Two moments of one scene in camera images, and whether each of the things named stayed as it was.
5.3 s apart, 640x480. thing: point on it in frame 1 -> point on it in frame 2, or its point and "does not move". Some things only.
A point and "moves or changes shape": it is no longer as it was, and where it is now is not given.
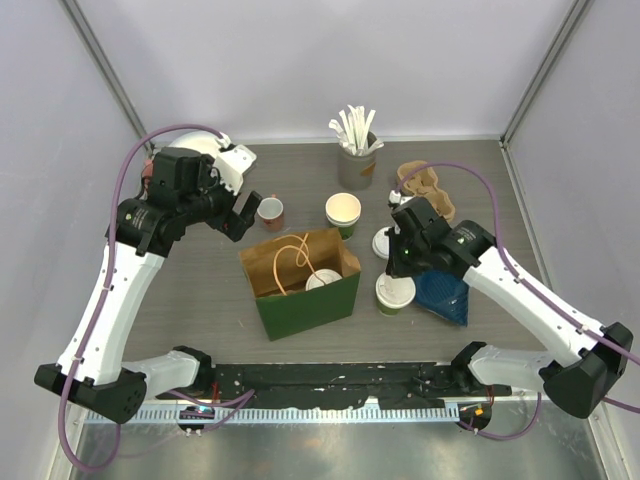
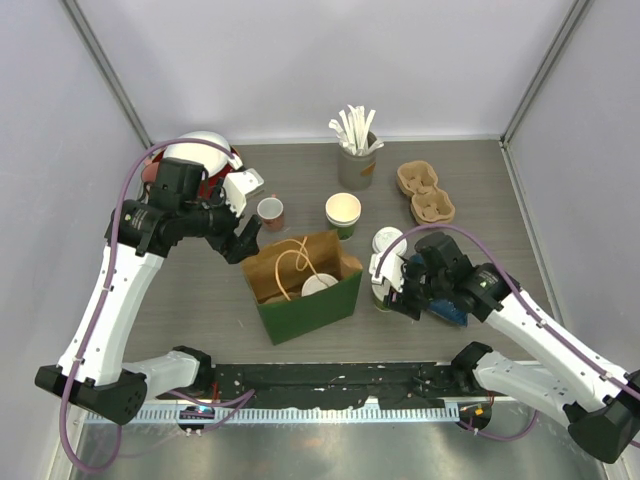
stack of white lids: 381,243 does not move
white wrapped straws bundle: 354,130 does not move
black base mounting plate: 313,384 does not move
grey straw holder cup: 357,172 does not move
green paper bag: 302,284 does not move
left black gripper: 231,223 -> 236,247
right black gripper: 397,268 -> 399,301
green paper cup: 395,300 moves or changes shape
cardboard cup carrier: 417,179 does not move
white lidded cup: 328,276 moves or changes shape
